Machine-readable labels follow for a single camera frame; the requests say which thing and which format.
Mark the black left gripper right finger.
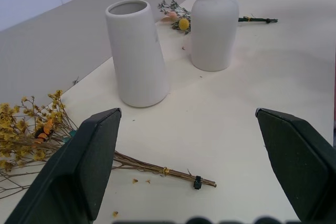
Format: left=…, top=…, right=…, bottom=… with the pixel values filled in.
left=255, top=108, right=336, bottom=224

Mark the green-stemmed bouquet with yellow ball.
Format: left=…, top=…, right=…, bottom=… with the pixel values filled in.
left=157, top=0, right=279, bottom=35

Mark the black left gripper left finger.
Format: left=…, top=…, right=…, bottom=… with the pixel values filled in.
left=7, top=108, right=122, bottom=224

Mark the white tapered cylinder vase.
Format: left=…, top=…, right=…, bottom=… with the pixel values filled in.
left=105, top=0, right=171, bottom=108

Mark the yellow dried flower bouquet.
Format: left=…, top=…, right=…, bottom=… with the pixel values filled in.
left=0, top=90, right=217, bottom=200

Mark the white bottle-shaped vase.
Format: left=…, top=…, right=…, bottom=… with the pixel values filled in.
left=190, top=0, right=240, bottom=72

